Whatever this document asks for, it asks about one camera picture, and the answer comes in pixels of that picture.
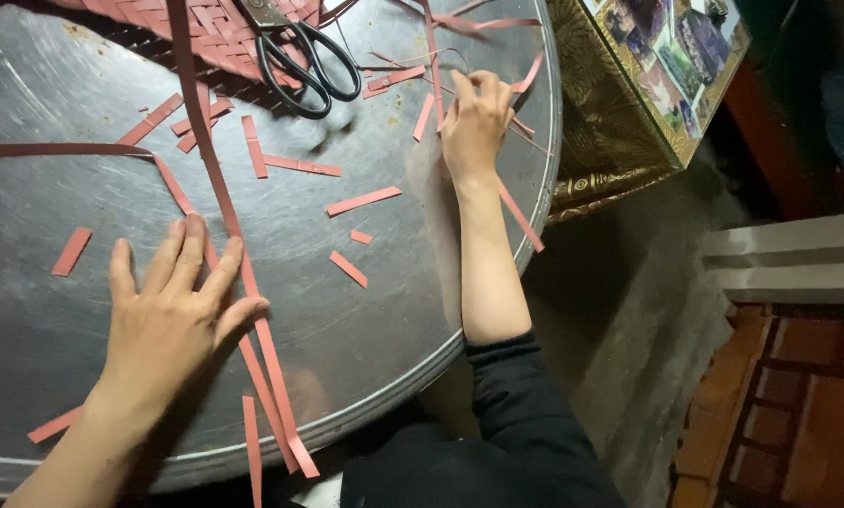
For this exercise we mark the person's right hand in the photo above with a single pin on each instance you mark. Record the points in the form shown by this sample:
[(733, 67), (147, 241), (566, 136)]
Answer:
[(475, 137)]

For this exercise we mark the person's left hand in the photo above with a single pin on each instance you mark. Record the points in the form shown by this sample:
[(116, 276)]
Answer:
[(157, 338)]

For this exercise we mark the person's right fingers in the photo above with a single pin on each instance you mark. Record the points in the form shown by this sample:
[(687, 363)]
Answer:
[(489, 88)]

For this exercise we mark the narrow pink strip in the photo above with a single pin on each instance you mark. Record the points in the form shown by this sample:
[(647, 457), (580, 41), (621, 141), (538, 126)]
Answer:
[(434, 70)]

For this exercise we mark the thin pink trimmings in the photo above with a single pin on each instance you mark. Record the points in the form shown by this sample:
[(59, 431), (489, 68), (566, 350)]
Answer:
[(407, 62)]

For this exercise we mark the table with gold patterned cloth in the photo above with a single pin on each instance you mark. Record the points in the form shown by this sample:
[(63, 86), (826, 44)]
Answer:
[(605, 106)]

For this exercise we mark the scattered short pink offcuts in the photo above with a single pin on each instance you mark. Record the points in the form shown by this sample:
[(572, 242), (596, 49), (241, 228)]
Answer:
[(362, 201)]

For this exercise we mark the large round metal tray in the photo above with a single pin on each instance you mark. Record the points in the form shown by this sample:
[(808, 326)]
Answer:
[(393, 317)]

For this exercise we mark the woven pink strip mat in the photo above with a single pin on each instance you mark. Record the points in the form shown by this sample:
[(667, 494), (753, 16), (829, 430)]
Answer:
[(214, 35)]

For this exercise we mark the dark red wooden cabinet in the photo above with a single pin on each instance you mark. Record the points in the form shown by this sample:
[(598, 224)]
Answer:
[(781, 141)]

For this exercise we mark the long straight pink strip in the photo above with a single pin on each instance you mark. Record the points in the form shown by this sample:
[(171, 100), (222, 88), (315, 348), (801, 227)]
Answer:
[(179, 28)]

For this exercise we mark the grey concrete ledge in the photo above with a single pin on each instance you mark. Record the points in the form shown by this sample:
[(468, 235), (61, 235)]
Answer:
[(788, 261)]

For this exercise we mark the person's black garment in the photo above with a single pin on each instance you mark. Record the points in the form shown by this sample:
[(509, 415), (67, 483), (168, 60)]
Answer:
[(520, 437)]

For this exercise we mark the white sheet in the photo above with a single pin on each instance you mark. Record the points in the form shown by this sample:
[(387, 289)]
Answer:
[(326, 494)]

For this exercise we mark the long bent pink strip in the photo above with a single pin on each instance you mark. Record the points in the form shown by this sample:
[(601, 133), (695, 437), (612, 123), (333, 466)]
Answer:
[(55, 149)]

